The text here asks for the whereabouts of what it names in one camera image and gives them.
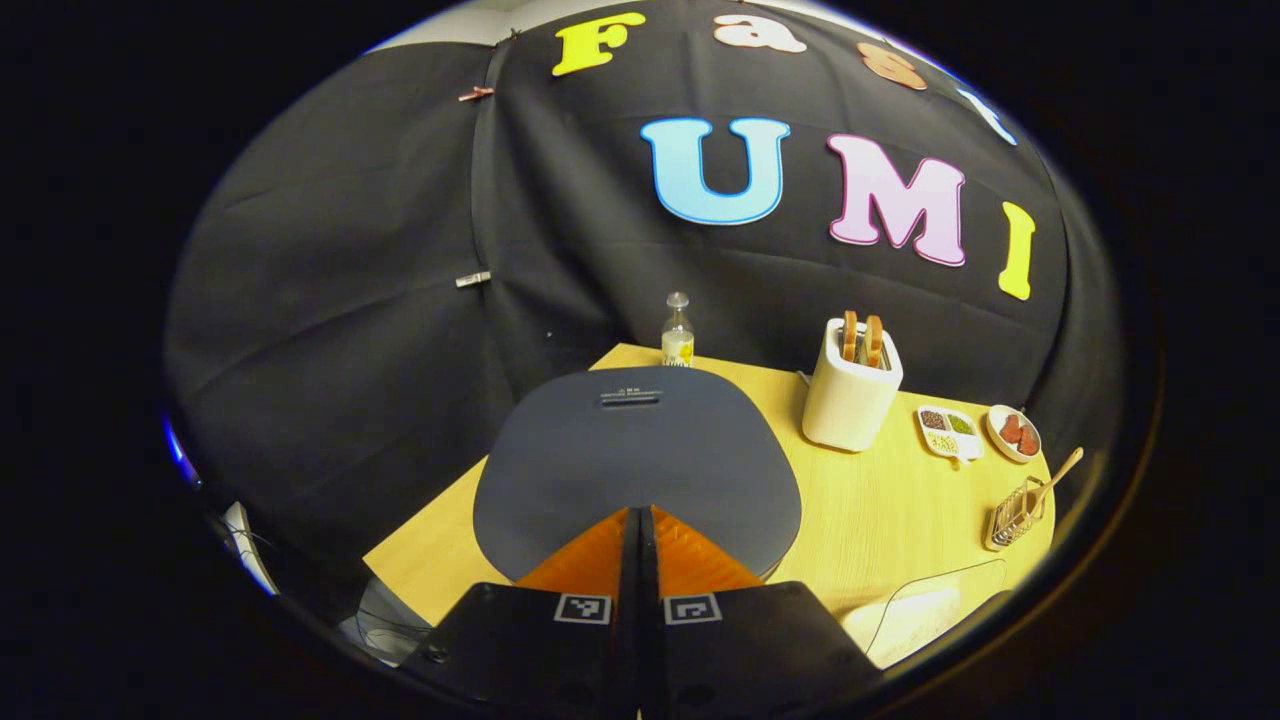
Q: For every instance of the black backdrop cloth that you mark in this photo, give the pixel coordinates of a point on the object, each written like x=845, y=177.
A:
x=350, y=300

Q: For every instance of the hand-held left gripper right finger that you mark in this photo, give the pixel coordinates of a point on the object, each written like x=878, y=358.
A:
x=750, y=650

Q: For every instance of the glass bottle with yellow liquid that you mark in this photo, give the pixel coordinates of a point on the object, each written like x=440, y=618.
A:
x=678, y=345

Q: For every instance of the white curved frame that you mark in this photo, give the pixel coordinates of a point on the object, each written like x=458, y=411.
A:
x=248, y=545

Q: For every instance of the white plate with red slices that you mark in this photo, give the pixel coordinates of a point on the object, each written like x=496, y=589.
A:
x=1013, y=435

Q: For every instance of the wooden spoon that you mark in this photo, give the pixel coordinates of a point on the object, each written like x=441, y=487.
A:
x=1060, y=470

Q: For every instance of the toasted bread slice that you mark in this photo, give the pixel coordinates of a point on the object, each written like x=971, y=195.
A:
x=850, y=335
x=875, y=340

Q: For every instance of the copper cloth clip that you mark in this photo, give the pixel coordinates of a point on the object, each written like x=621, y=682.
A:
x=476, y=93

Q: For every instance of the dark blue rice cooker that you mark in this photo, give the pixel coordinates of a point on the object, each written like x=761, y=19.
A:
x=640, y=460

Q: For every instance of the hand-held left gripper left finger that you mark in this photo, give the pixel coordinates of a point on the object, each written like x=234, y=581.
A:
x=540, y=650

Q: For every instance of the white toaster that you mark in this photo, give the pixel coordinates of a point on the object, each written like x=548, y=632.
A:
x=850, y=410

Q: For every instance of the clear tray of white rice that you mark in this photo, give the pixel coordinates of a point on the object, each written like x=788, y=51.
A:
x=910, y=620

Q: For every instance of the silver cloth clip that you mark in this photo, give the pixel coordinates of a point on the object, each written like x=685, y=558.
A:
x=473, y=278

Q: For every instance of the lit monitor screen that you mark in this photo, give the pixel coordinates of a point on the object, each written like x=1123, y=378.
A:
x=178, y=455

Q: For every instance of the white divided grain dish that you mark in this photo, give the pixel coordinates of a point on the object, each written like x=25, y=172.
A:
x=950, y=432

